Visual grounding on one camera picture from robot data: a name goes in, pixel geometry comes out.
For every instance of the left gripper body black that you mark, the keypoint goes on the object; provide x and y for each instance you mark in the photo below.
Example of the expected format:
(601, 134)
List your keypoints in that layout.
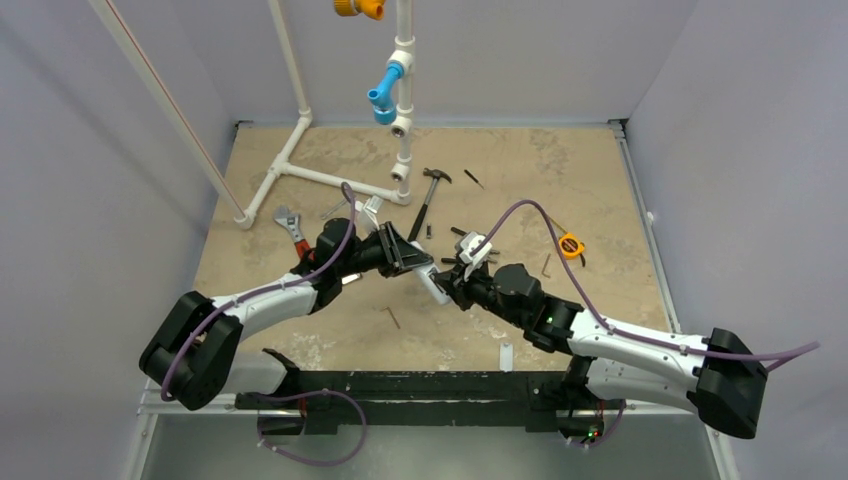
(379, 253)

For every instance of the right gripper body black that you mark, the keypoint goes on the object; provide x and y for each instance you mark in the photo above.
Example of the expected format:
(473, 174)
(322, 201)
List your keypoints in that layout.
(460, 281)

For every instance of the silver battery cover plate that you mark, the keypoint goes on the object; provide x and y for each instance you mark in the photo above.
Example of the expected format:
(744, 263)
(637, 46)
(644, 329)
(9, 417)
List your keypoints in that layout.
(506, 357)

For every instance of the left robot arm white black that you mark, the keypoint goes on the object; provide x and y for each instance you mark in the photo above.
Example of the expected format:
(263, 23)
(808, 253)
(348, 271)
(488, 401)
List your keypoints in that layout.
(194, 356)

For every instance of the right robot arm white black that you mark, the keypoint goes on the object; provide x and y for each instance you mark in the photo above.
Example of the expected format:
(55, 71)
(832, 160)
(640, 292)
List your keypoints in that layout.
(715, 377)

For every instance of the gold battery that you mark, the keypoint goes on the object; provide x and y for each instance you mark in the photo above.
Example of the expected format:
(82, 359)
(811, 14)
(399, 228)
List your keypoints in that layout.
(351, 278)

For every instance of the small silver wrench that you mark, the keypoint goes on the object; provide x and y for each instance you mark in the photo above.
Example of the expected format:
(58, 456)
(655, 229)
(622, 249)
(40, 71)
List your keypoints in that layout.
(331, 211)

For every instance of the brown hex key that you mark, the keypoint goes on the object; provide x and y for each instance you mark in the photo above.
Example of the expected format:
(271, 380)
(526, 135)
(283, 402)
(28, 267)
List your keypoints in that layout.
(392, 316)

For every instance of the orange tape measure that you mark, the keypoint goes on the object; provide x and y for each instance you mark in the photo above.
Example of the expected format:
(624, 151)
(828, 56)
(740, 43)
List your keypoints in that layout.
(568, 245)

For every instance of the small black screwdriver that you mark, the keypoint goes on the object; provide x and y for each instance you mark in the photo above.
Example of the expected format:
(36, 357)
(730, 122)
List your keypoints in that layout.
(473, 178)

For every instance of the blue pipe fitting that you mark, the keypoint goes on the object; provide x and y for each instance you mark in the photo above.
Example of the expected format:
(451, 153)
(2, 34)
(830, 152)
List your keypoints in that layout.
(380, 97)

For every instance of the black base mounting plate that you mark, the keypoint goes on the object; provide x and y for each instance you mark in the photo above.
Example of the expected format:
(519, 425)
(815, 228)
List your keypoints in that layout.
(320, 402)

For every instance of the orange pipe fitting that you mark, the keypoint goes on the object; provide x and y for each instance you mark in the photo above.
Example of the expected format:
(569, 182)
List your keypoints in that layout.
(373, 9)

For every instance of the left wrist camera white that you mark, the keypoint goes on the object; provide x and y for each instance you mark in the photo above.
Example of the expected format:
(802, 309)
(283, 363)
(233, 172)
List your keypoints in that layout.
(367, 214)

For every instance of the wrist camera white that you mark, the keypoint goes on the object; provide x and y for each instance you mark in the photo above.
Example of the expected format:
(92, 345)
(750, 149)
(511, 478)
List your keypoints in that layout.
(367, 214)
(473, 250)

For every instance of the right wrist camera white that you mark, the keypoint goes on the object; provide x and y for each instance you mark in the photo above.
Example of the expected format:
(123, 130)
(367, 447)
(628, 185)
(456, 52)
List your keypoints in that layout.
(473, 250)

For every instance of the orange handled pliers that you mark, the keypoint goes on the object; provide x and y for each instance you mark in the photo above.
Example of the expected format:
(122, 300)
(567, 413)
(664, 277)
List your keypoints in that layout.
(493, 253)

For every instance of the black handled hammer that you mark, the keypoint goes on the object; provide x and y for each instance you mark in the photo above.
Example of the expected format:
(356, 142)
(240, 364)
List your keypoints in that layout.
(436, 175)

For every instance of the adjustable wrench red handle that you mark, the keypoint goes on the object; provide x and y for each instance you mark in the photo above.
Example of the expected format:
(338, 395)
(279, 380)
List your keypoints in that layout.
(290, 221)

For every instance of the aluminium rail frame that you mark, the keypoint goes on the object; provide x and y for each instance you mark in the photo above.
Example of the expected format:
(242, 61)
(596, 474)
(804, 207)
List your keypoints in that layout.
(592, 169)

